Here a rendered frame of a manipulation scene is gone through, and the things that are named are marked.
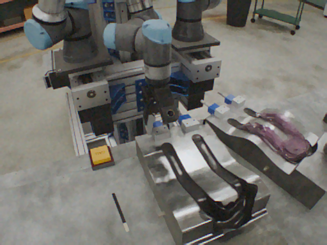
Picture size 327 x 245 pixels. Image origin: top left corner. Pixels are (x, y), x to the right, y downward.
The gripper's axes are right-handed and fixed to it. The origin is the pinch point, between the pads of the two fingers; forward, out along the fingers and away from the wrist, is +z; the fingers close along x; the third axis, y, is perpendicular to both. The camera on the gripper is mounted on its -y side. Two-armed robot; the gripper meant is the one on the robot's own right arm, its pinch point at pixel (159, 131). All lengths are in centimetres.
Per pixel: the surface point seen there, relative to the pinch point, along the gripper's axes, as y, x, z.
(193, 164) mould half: -15.2, -4.8, 2.4
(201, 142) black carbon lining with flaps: -7.8, -11.6, 2.5
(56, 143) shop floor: 106, 56, 91
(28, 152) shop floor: 105, 82, 91
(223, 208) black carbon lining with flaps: -34.2, -2.6, -4.2
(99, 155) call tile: 3.0, 21.0, 7.0
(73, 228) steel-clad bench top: -19.2, 34.4, 10.7
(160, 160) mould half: -10.1, 3.8, 2.1
